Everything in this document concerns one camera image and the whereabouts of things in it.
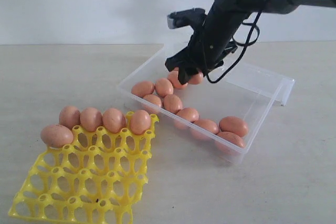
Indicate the yellow plastic egg tray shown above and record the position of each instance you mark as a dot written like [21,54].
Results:
[96,179]

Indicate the clear plastic container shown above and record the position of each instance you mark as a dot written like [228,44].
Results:
[247,92]

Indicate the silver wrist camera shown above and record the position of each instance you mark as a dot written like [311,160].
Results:
[190,17]

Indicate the brown egg front right corner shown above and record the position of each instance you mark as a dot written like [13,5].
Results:
[232,138]

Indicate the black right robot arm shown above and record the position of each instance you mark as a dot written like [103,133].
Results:
[259,7]

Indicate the brown egg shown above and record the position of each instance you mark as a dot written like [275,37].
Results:
[143,88]
[113,120]
[172,103]
[196,79]
[173,78]
[56,135]
[189,114]
[163,87]
[154,99]
[91,119]
[206,124]
[234,124]
[69,116]

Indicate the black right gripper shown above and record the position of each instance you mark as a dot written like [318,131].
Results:
[207,44]

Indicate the brown egg top back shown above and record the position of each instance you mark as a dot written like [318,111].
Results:
[196,79]

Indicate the brown egg speckled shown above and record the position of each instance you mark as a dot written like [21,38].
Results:
[140,122]

